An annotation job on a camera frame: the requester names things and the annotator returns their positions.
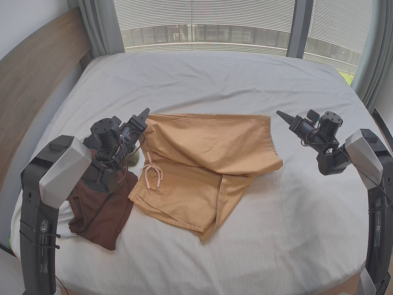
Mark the grey-green curtain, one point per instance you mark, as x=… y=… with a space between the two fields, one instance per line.
x=98 y=17
x=373 y=57

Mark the bed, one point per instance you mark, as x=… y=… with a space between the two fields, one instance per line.
x=215 y=81

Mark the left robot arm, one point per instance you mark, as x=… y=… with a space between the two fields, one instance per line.
x=33 y=226

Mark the brown garment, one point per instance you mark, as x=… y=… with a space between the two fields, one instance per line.
x=101 y=214

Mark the dark blue garment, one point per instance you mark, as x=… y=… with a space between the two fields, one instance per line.
x=89 y=143

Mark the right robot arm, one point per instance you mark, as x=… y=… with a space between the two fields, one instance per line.
x=377 y=195

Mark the green garment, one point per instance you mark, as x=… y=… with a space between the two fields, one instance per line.
x=135 y=160

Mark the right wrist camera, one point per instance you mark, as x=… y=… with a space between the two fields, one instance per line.
x=313 y=115

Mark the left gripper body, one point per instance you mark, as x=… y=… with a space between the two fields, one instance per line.
x=137 y=123

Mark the tan shorts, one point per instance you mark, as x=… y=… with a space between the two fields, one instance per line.
x=196 y=164

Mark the window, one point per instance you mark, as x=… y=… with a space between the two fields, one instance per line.
x=215 y=8

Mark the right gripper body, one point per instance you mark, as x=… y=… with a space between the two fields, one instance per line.
x=304 y=127

